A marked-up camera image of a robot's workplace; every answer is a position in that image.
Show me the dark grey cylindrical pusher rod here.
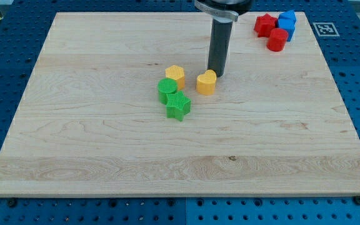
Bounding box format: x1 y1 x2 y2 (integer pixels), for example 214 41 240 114
207 17 233 78

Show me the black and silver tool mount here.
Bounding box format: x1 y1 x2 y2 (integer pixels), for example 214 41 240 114
194 0 254 22

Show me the red star block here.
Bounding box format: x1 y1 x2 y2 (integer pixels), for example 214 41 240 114
254 13 278 38

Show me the yellow heart block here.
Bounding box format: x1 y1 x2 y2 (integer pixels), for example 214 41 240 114
196 69 217 96

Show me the red cylinder block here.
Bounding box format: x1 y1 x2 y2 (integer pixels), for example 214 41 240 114
266 28 289 52

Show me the yellow hexagon block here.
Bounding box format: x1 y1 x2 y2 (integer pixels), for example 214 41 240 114
165 65 185 91

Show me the blue cube block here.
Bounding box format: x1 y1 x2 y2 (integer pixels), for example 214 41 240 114
278 18 295 42

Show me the blue pentagon block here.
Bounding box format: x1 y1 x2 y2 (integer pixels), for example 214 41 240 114
278 9 297 24

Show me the green cylinder block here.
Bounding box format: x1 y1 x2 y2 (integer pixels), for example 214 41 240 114
157 78 178 104

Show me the green star block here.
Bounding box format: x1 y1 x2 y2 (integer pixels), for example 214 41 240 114
166 91 191 121

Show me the black white fiducial marker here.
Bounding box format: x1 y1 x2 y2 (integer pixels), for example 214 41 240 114
313 22 339 37

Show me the light wooden board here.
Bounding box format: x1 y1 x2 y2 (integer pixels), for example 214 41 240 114
0 12 360 198

